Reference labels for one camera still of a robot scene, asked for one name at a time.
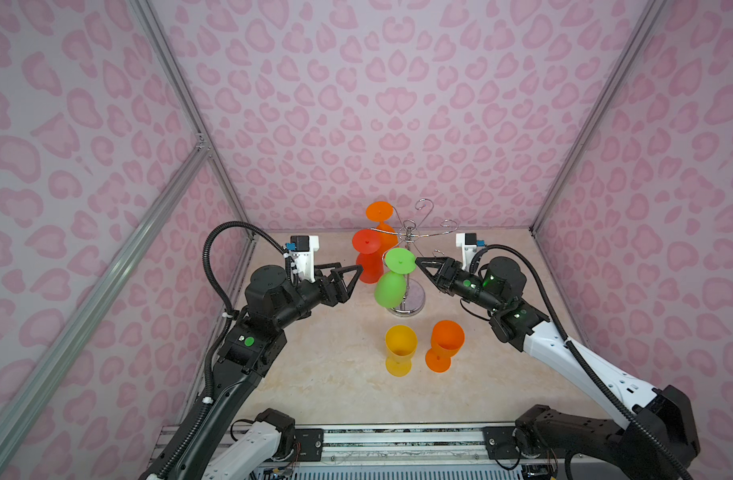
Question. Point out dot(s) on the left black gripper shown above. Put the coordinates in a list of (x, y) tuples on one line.
[(339, 293)]

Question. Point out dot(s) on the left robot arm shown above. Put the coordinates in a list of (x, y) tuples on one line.
[(273, 302)]

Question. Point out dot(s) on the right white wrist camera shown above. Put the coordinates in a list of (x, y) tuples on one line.
[(469, 244)]

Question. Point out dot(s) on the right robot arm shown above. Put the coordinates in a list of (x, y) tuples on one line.
[(650, 433)]

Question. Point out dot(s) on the yellow wine glass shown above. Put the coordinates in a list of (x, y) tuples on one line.
[(401, 344)]

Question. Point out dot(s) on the orange wine glass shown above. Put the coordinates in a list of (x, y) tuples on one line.
[(380, 212), (448, 337)]

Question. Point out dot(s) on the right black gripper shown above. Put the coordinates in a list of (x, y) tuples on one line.
[(447, 281)]

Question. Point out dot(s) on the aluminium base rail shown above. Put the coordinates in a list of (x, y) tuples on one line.
[(276, 450)]

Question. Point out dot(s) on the green wine glass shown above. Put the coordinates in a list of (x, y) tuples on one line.
[(393, 285)]

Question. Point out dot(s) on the red wine glass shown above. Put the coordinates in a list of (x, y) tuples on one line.
[(368, 245)]

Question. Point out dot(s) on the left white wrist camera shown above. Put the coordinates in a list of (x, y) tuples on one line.
[(301, 250)]

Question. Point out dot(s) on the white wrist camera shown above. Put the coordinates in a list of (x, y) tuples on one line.
[(301, 250), (469, 244)]

